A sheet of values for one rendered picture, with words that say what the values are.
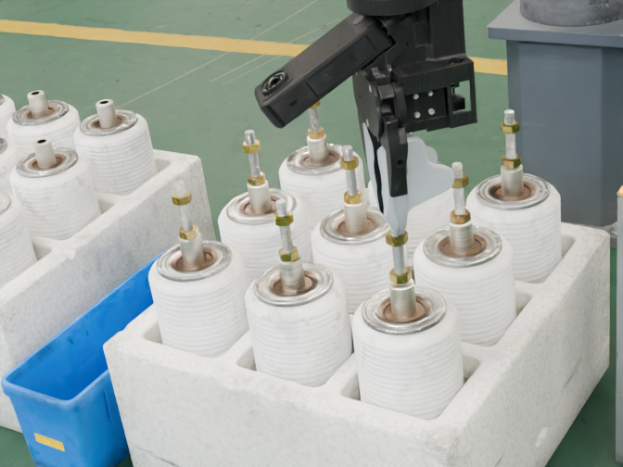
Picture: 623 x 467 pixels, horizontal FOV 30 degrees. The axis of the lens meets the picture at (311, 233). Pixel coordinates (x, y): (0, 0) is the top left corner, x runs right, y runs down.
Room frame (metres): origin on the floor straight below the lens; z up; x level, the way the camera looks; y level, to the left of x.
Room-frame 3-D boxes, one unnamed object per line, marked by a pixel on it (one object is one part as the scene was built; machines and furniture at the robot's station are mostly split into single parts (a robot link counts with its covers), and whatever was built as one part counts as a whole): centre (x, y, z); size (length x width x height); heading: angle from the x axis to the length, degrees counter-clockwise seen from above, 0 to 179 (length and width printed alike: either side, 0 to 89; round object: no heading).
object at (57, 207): (1.29, 0.30, 0.16); 0.10 x 0.10 x 0.18
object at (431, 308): (0.86, -0.07, 0.25); 0.08 x 0.08 x 0.01
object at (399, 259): (0.86, -0.07, 0.31); 0.01 x 0.01 x 0.08
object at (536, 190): (1.05, -0.21, 0.25); 0.08 x 0.08 x 0.01
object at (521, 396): (1.03, -0.05, 0.09); 0.39 x 0.39 x 0.18; 54
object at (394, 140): (0.84, -0.07, 0.43); 0.05 x 0.02 x 0.09; 10
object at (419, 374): (0.86, -0.07, 0.16); 0.10 x 0.10 x 0.18
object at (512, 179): (1.05, -0.21, 0.26); 0.02 x 0.02 x 0.03
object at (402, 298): (0.86, -0.07, 0.26); 0.02 x 0.02 x 0.03
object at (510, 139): (1.05, -0.21, 0.30); 0.01 x 0.01 x 0.08
